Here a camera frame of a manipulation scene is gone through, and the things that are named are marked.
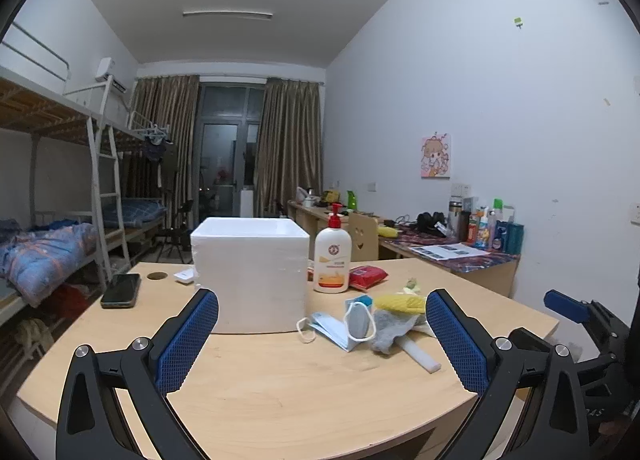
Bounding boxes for pink cartoon wall poster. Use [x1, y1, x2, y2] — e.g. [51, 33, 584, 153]
[420, 132, 453, 179]

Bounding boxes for red wipes packet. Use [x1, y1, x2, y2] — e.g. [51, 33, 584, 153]
[348, 264, 389, 289]

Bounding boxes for blue checked mattress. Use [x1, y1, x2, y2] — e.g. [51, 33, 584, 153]
[102, 197, 168, 230]

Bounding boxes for green cap bottle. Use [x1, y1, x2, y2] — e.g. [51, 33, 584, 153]
[487, 198, 503, 248]

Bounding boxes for blue face mask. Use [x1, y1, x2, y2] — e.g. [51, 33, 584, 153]
[296, 311, 363, 352]

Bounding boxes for blue plaid quilt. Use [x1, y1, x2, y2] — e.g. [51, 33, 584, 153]
[0, 222, 99, 306]

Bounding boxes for brown curtain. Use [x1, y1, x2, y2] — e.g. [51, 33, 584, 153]
[255, 77, 325, 218]
[131, 75, 200, 236]

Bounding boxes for wooden smiley face chair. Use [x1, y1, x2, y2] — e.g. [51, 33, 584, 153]
[348, 211, 380, 262]

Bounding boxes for white air conditioner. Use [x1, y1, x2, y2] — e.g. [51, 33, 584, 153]
[95, 57, 128, 93]

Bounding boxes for black headphones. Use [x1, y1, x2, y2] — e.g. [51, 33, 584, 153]
[416, 211, 448, 235]

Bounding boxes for glass balcony door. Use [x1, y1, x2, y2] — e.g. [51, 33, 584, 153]
[192, 82, 266, 218]

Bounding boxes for grey knitted cloth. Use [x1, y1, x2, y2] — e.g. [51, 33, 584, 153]
[370, 310, 436, 355]

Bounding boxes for steel thermos flask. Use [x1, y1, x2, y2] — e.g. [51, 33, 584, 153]
[447, 197, 463, 241]

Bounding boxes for teal canister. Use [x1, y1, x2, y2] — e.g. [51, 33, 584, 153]
[507, 222, 525, 255]

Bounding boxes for white foam strip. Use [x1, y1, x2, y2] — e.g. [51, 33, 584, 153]
[400, 332, 443, 372]

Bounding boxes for white lotion pump bottle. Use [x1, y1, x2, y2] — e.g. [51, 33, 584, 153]
[313, 202, 354, 294]

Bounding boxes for white bunk bed ladder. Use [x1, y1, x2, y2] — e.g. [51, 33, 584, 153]
[87, 75, 132, 286]

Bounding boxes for white foam box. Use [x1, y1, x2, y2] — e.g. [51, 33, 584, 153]
[190, 217, 310, 335]

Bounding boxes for yellow sponge cloth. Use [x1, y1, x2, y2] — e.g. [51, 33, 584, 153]
[375, 293, 427, 315]

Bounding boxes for printed paper sheets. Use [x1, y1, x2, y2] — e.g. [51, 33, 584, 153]
[409, 242, 492, 260]

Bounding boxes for black smartphone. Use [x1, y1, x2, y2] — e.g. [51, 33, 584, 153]
[100, 273, 142, 309]

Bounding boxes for cream cloth bundle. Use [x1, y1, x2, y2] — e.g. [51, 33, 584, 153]
[15, 317, 53, 361]

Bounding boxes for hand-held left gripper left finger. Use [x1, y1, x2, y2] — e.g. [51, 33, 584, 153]
[56, 288, 220, 460]

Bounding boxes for white face mask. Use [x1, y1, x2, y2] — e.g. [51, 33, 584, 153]
[343, 296, 377, 341]

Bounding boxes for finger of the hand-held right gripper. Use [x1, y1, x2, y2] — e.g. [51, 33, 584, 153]
[544, 290, 632, 356]
[509, 326, 556, 355]

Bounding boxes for black folding chair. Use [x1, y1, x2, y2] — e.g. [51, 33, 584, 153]
[157, 200, 196, 261]

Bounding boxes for ceiling tube light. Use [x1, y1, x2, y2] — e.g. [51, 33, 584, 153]
[182, 10, 274, 20]

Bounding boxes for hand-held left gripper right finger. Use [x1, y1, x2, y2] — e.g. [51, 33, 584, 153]
[425, 288, 593, 460]

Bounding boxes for long wooden desk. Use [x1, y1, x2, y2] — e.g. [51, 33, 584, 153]
[287, 200, 386, 261]

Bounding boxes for red bag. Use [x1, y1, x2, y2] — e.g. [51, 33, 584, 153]
[50, 285, 93, 321]

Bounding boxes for hanging dark clothes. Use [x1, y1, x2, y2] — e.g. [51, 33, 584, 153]
[142, 135, 177, 166]

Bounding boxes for white metal bunk bed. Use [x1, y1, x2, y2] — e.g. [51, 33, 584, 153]
[0, 20, 173, 391]

